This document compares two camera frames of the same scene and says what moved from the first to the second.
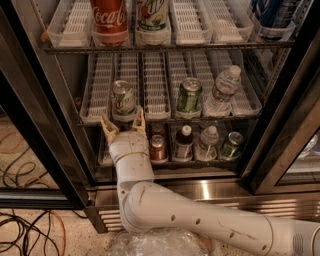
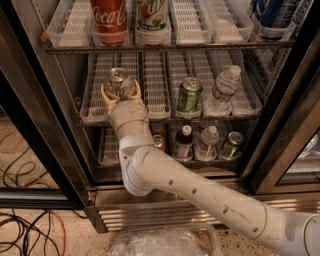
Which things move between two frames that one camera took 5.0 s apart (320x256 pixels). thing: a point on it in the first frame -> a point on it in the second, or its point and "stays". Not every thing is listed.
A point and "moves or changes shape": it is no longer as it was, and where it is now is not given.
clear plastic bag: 160,242 stays
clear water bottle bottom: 207,149 stays
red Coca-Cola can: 110,22 stays
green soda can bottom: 231,145 stays
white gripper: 128,144 -> 128,114
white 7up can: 123,106 moves or changes shape
